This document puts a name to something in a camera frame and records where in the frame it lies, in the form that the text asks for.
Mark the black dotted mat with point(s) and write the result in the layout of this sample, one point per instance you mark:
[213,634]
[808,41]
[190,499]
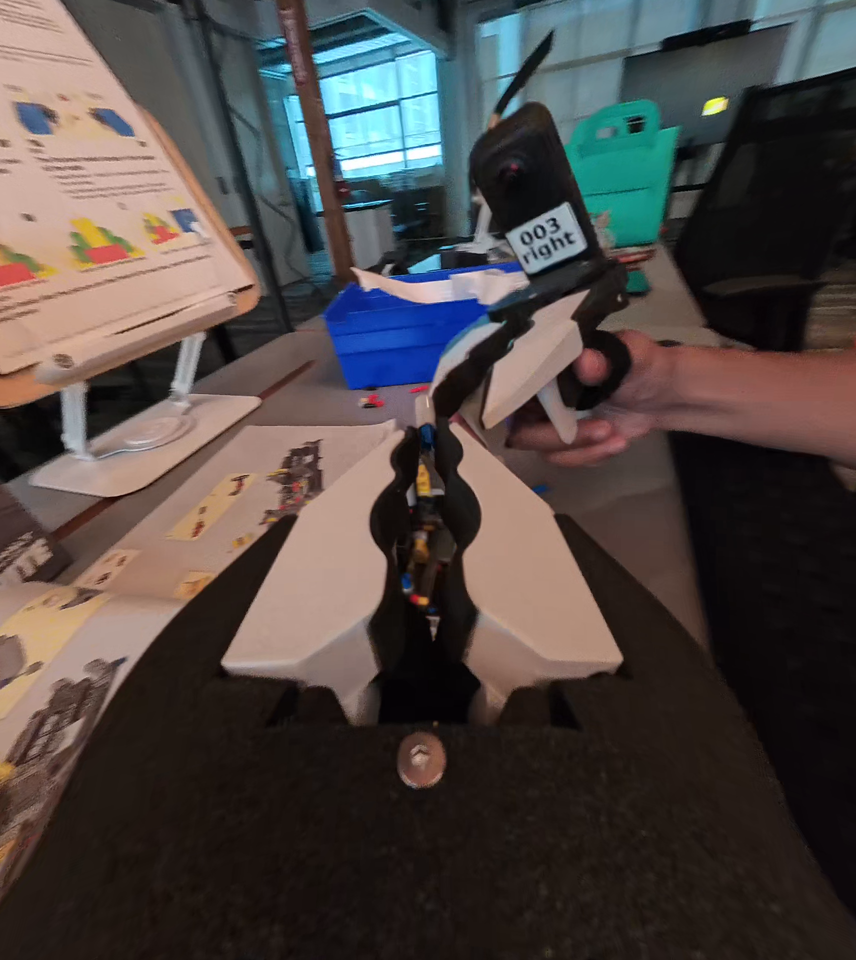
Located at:
[795,637]

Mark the blue plastic bin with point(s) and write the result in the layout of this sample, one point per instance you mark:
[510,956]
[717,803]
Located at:
[390,337]

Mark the white paper sheets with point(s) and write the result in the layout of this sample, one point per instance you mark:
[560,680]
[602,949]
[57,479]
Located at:
[428,289]

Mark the pile of small lego pins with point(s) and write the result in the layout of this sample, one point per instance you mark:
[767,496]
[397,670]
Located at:
[372,401]

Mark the open instruction booklet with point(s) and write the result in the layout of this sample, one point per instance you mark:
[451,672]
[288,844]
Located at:
[173,540]

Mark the task instruction board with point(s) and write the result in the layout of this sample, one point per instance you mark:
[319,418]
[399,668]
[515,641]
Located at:
[60,187]

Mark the person's right forearm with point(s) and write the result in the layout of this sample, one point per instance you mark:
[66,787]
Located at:
[773,405]

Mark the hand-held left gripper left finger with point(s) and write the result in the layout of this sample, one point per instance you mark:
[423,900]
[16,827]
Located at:
[308,600]

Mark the black mesh chair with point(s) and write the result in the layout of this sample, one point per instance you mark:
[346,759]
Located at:
[788,210]

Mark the person's right hand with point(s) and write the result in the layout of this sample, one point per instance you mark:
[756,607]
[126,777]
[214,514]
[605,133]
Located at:
[645,390]

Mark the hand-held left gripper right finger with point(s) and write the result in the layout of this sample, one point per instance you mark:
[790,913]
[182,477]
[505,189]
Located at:
[540,600]

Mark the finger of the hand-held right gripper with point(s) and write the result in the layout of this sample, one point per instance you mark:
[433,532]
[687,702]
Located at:
[533,360]
[454,360]

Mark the wooden post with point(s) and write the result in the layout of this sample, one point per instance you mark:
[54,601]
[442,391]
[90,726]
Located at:
[315,135]

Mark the lego car chassis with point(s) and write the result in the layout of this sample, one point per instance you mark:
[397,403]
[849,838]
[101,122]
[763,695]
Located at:
[420,547]

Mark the white board stand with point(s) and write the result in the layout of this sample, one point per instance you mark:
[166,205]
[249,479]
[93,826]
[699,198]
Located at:
[173,435]

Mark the dark monitor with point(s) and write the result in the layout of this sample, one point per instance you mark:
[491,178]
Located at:
[705,82]

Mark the teal carry case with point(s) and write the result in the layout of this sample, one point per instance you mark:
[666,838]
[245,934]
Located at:
[623,172]

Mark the blue lego pin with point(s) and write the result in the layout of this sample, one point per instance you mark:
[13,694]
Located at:
[426,436]

